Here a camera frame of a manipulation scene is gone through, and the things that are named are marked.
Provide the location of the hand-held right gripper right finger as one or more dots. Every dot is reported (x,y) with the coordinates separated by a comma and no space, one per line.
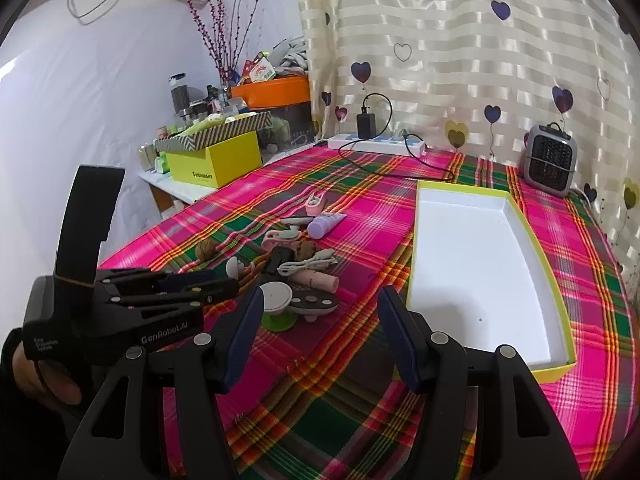
(397,335)

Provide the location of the pink plaid tablecloth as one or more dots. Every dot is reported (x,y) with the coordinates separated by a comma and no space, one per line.
(350,385)

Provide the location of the orange plastic bin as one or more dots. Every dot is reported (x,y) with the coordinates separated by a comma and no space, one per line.
(270,91)

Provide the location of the white green suction cup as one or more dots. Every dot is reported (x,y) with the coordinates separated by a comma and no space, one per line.
(275,297)

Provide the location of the pink plastic clip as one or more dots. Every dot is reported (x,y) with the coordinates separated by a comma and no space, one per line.
(279,236)
(314,204)

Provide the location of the white power strip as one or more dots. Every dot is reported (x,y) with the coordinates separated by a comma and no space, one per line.
(380,144)

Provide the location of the white side table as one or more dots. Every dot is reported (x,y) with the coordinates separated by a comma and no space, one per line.
(170,185)

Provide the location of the person's left hand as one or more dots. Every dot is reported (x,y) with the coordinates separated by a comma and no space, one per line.
(50,382)

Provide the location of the red printed packets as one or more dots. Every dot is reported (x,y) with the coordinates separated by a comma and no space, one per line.
(257,67)

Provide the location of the yellow-green shallow box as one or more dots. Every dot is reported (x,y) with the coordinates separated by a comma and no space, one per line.
(475,270)

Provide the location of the white plastic clip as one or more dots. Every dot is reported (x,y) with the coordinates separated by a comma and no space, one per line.
(295,220)

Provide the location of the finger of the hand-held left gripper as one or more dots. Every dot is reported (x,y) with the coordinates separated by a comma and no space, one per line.
(195,276)
(210,292)

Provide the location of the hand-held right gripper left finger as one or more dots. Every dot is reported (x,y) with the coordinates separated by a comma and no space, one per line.
(246,330)

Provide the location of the dark storage bin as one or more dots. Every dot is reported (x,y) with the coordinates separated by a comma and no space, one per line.
(300,120)

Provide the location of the small black case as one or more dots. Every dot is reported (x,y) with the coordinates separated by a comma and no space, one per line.
(275,260)

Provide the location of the small grey heater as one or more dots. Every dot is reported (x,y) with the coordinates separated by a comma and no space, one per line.
(550,160)

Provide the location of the yellow cardboard box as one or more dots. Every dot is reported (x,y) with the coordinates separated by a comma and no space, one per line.
(225,160)

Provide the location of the heart print curtain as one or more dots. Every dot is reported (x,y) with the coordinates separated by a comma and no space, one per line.
(450,85)

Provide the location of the grey white cloth pile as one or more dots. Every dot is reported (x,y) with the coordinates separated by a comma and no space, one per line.
(290,52)

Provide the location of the striped box lid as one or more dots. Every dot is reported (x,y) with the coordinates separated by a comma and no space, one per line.
(210,137)

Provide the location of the purple squeeze tube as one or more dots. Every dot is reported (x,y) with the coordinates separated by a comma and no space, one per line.
(322,225)

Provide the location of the black oval magnet holder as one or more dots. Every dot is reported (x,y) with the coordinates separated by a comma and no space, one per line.
(315,305)

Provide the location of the red berry branches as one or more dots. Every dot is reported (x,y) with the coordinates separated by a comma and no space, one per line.
(220,55)

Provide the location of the pink cylinder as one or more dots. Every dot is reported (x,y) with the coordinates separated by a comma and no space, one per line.
(315,280)

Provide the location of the jar with black lid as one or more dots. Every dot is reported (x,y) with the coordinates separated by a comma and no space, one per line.
(179,96)

